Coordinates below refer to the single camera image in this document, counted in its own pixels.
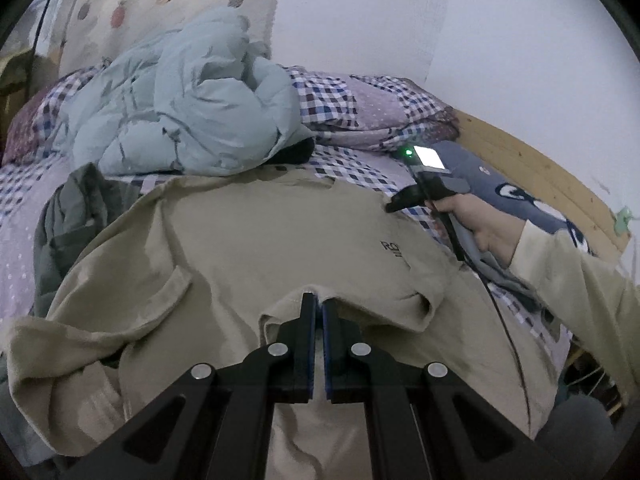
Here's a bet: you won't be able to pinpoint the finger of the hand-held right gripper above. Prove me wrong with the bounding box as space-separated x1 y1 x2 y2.
384 185 426 213

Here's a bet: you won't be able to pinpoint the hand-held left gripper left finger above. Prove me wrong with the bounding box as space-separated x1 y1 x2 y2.
60 291 317 480

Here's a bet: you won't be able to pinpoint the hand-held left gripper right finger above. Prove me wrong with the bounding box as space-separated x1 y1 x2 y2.
322 299 576 480

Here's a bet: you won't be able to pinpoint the beige sweatshirt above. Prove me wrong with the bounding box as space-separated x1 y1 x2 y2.
0 167 561 480

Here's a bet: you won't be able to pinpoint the person's right hand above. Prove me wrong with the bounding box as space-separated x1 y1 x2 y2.
431 192 526 267

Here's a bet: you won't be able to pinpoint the wooden bed headboard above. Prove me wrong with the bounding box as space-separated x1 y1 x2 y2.
452 110 633 256

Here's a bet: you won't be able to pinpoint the blue printed pillow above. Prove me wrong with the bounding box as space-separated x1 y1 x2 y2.
432 140 601 261

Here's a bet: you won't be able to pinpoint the light blue puffer jacket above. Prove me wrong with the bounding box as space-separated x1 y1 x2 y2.
62 10 316 177

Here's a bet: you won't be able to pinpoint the person's grey trousers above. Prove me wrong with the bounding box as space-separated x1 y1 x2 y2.
535 395 631 480

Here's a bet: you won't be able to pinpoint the dark green t-shirt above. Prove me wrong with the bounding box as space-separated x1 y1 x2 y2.
32 162 146 313

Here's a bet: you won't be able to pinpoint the checkered bed sheet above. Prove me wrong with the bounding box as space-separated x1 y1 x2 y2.
0 145 573 361

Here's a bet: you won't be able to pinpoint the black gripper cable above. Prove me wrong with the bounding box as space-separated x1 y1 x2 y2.
460 252 533 423

